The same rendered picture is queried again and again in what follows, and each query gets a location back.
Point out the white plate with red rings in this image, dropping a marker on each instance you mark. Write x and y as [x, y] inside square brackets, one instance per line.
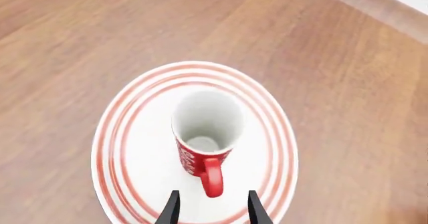
[133, 163]

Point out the red mug with white print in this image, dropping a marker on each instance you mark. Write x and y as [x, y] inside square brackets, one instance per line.
[207, 123]

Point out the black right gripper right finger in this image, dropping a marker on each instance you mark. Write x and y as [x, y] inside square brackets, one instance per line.
[256, 212]

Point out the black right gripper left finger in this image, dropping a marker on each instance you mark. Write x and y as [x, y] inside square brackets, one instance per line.
[171, 212]

